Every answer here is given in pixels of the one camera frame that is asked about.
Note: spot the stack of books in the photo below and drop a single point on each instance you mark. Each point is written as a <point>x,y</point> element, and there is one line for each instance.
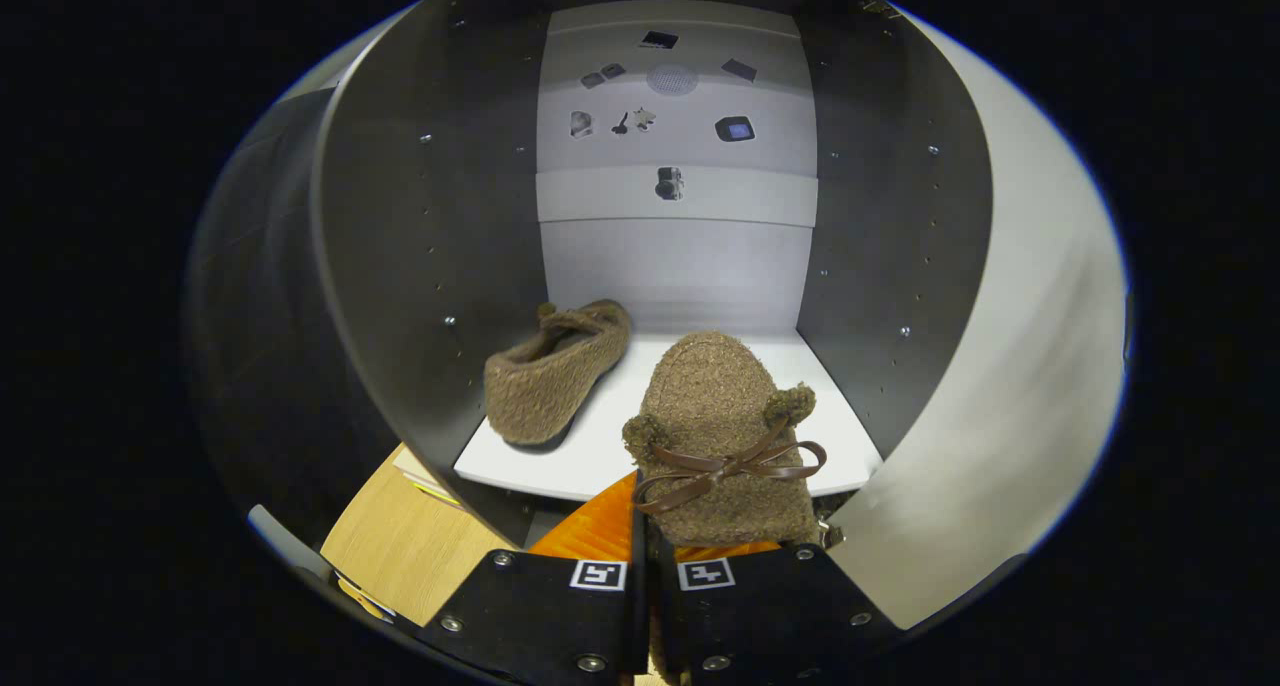
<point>428,484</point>

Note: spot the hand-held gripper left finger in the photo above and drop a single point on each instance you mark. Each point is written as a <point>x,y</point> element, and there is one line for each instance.
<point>540,606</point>

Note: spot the brown fuzzy shoe with bow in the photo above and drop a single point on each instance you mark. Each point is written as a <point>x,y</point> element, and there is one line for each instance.
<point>715,406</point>

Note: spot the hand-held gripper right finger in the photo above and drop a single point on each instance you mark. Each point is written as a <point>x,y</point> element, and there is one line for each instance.
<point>770,606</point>

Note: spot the grey curved bar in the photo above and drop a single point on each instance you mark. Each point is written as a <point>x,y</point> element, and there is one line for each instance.
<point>290,551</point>

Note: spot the grey shoe cabinet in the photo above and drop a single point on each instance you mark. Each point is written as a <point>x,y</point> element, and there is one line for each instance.
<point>420,266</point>

